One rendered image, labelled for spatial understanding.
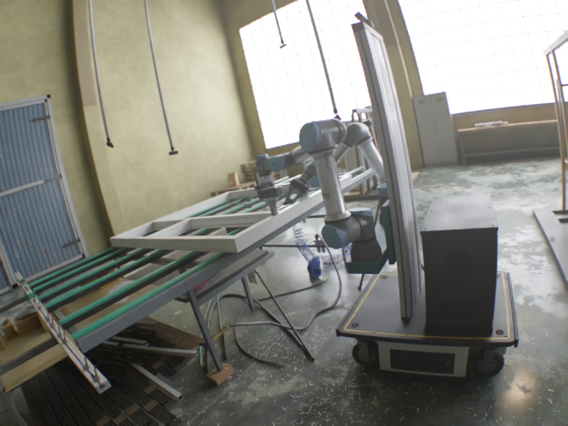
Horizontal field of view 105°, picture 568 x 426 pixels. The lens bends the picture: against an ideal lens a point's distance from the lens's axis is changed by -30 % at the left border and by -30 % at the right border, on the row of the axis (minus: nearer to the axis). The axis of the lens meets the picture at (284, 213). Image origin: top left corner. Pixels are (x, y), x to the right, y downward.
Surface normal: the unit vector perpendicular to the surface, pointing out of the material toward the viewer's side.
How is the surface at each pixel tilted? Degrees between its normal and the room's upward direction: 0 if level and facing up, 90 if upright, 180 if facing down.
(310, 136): 82
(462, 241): 90
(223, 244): 90
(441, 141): 90
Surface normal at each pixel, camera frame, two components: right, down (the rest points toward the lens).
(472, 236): -0.53, 0.29
